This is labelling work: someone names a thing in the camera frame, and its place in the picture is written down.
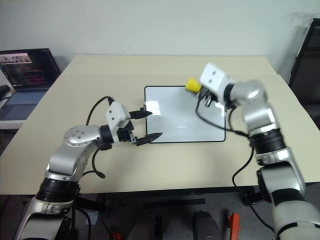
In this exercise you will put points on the black-framed small whiteboard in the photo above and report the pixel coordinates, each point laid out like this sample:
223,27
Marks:
185,117

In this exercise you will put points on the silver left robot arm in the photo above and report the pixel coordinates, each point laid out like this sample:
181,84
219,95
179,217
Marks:
80,136

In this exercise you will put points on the black table frame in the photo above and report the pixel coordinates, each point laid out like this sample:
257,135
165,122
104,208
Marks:
172,193

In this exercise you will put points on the large orange clamp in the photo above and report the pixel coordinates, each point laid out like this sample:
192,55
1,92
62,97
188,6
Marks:
235,226

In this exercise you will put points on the open grey laptop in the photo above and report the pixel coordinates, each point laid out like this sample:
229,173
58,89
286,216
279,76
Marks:
25,77

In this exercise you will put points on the dark rounded shape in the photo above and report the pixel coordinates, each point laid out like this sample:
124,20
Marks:
206,225

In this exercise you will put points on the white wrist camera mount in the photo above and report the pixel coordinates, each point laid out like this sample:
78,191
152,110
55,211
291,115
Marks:
117,113
213,78

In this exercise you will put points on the black object beside laptop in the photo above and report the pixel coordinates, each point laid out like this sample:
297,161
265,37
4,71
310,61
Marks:
4,91

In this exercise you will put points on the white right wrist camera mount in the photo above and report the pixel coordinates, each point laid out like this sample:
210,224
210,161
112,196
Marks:
213,78

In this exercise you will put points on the black chair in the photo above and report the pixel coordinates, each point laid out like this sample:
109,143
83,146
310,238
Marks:
306,70

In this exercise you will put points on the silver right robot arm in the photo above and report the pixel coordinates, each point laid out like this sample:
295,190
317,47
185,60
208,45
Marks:
260,112

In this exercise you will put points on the white side desk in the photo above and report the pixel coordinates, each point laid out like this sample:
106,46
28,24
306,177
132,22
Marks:
11,124

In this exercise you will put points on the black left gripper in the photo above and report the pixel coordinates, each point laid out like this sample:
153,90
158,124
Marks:
125,133

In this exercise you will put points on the yellow and black eraser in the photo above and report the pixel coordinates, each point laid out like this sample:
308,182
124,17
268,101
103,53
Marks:
193,85

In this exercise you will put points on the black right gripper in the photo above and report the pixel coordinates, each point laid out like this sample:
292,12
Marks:
209,98

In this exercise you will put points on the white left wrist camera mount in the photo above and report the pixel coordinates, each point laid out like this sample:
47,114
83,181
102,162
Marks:
117,113

